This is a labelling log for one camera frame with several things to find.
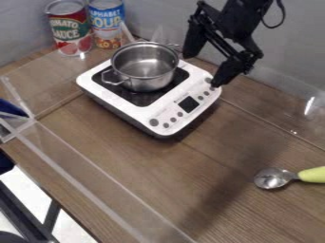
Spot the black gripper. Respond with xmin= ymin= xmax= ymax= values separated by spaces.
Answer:
xmin=183 ymin=0 xmax=262 ymax=87

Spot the silver metal pot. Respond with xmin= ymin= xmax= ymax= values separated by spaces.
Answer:
xmin=101 ymin=41 xmax=180 ymax=92

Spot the white and black stove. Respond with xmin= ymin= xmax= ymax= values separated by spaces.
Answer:
xmin=76 ymin=61 xmax=222 ymax=138

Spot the alphabet soup can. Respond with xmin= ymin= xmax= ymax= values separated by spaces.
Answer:
xmin=88 ymin=0 xmax=124 ymax=49

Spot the tomato sauce can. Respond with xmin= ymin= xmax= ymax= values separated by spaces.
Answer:
xmin=44 ymin=0 xmax=92 ymax=57

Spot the blue cloth object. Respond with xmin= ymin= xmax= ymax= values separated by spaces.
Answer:
xmin=0 ymin=98 xmax=30 ymax=176

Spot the clear acrylic barrier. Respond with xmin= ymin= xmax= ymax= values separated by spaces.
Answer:
xmin=0 ymin=77 xmax=196 ymax=243

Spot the spoon with yellow handle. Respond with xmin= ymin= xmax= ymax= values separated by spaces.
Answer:
xmin=254 ymin=166 xmax=325 ymax=190

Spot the black metal table frame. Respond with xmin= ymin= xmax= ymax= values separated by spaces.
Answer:
xmin=0 ymin=181 xmax=61 ymax=243

